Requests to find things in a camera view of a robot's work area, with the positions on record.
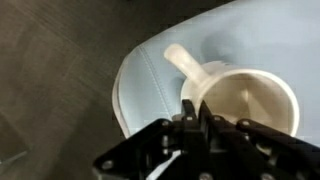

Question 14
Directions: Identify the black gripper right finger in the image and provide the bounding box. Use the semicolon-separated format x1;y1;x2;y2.
199;102;320;180

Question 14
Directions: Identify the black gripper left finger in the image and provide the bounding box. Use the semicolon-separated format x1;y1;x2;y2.
93;100;211;180

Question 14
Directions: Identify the white patterned ceramic mug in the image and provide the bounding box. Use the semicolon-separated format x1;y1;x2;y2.
164;44;300;136

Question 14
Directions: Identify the light blue padded chair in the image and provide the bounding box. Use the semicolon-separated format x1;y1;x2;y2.
112;0;320;145

